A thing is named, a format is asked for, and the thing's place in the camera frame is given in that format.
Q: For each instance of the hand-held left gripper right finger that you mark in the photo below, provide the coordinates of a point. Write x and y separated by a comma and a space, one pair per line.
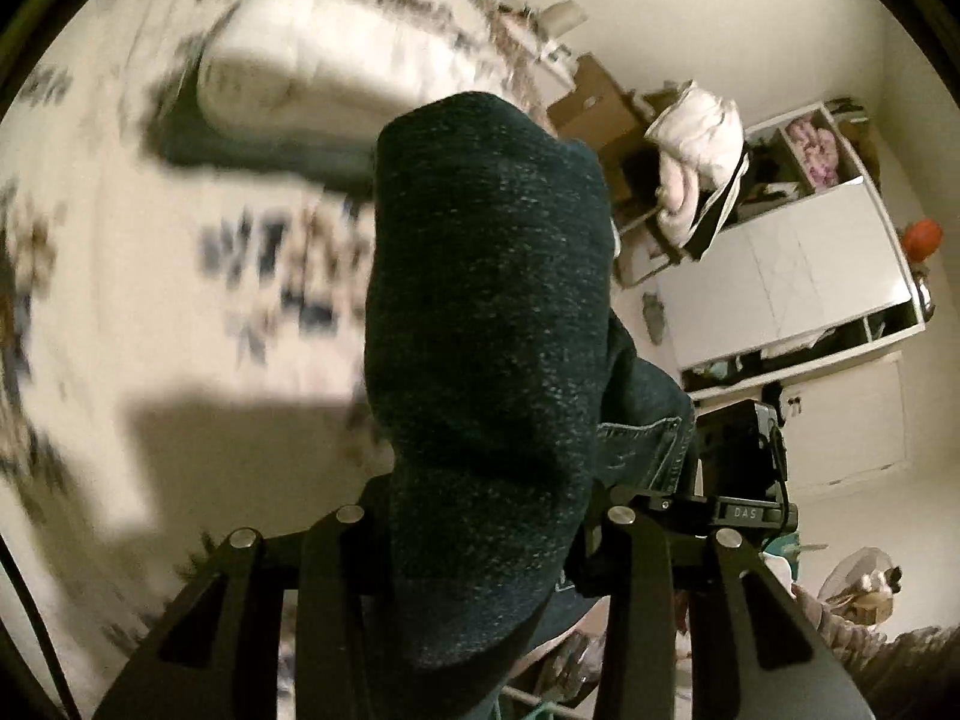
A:
637, 585

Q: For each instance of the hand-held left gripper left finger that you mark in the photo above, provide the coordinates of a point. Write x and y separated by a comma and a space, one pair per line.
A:
330, 577

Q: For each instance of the dark blue jeans pants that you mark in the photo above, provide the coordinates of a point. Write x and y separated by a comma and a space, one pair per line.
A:
487, 315

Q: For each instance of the person's right forearm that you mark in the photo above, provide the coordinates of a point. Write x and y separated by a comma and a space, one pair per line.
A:
900, 667

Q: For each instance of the folded dark pants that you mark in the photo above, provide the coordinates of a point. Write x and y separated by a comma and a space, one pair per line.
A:
247, 154

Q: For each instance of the folded white pants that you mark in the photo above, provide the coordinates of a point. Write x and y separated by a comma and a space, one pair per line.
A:
315, 67

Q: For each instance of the teal plastic basket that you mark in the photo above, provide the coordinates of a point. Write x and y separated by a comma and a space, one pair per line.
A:
781, 549

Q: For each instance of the grey slipper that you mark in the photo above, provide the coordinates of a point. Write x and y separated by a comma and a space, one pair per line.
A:
655, 319

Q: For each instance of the white wardrobe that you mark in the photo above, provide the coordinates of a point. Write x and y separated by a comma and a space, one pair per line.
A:
795, 270

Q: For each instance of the black garment with white stripe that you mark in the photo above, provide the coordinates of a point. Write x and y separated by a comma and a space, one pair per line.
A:
720, 210

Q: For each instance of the orange ball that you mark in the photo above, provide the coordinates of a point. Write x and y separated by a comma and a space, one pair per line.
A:
922, 238

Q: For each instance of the pink floral bedding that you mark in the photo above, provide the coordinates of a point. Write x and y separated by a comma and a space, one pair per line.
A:
814, 150

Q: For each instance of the floral bed blanket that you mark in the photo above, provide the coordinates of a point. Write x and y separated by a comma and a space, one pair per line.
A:
150, 315

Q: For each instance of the white puffer jacket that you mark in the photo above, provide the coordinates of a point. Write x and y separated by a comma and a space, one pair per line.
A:
697, 127

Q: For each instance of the brown cardboard box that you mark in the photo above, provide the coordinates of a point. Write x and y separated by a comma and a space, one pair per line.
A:
592, 101

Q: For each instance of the white nightstand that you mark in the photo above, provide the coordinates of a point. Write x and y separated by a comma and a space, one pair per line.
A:
551, 60

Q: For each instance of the white table lamp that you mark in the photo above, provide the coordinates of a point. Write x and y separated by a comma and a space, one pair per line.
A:
562, 16

